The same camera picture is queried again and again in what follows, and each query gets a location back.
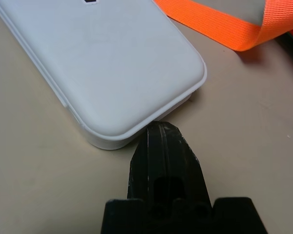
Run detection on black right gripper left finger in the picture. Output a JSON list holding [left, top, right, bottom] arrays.
[[126, 121, 168, 203]]

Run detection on white Unitree box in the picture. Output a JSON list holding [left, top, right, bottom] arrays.
[[0, 0, 208, 151]]

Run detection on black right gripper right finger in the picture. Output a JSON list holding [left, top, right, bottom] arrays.
[[161, 121, 213, 208]]

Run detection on teal and orange backpack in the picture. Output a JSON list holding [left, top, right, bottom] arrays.
[[152, 0, 293, 52]]

